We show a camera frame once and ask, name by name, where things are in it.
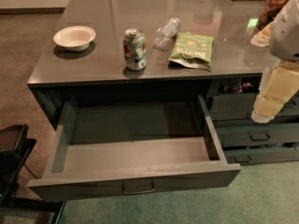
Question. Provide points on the soda can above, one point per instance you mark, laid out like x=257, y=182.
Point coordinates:
x=134, y=48

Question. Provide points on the right bottom grey drawer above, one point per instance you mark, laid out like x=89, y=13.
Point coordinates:
x=262, y=155

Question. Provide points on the metal drawer handle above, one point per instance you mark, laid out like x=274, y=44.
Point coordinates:
x=134, y=187

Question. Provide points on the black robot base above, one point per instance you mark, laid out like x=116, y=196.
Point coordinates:
x=15, y=148

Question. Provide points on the right middle grey drawer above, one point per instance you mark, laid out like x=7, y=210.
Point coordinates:
x=255, y=135

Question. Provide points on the glass snack jar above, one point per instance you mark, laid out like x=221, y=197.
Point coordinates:
x=270, y=10

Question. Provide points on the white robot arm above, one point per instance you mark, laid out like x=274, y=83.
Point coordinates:
x=284, y=36

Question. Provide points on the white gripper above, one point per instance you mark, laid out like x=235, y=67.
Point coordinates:
x=286, y=34

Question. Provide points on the grey counter cabinet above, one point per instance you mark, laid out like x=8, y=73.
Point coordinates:
x=230, y=23

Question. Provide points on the open grey top drawer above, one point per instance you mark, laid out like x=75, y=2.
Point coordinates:
x=96, y=148

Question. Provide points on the white paper bowl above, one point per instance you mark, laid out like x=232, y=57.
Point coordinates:
x=75, y=38

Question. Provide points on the snack bags in shelf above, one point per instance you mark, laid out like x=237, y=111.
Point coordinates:
x=239, y=85

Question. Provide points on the green jalapeno chip bag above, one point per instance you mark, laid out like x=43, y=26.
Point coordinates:
x=192, y=51

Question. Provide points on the clear plastic water bottle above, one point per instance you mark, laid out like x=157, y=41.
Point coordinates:
x=165, y=34

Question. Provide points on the right upper grey drawer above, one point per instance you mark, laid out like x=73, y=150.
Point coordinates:
x=229, y=106

